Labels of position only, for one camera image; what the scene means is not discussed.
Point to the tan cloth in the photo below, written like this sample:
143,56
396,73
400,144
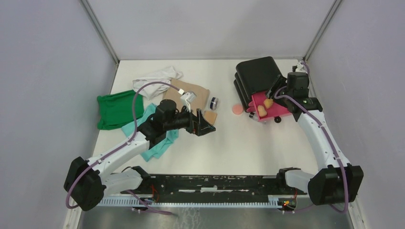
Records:
197,95

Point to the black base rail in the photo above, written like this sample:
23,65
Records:
213,188

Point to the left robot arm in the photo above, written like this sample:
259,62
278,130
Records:
88,181

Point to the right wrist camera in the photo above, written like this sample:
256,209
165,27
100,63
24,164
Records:
301,67

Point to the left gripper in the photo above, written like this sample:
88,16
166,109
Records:
203,127

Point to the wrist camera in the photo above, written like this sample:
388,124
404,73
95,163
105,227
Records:
187,98
301,67

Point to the clear bottle black cap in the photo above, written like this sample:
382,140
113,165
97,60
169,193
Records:
254,116

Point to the tan square compact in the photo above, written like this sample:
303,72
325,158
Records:
210,117

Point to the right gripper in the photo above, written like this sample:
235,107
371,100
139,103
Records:
274,87

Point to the orange teardrop makeup sponge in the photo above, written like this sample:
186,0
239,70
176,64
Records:
267,103

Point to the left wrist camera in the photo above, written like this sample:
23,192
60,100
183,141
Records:
187,98

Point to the orange gourd makeup sponge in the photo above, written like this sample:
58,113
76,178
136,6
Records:
261,111

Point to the green cloth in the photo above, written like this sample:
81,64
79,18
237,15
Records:
115,110

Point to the black pink drawer organizer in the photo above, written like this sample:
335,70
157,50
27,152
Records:
252,79

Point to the pink round sponge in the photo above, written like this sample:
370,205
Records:
237,109

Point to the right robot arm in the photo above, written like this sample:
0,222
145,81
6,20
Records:
337,181

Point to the blue round jar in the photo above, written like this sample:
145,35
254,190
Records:
213,103

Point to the white cloth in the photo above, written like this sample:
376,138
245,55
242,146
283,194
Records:
163,75

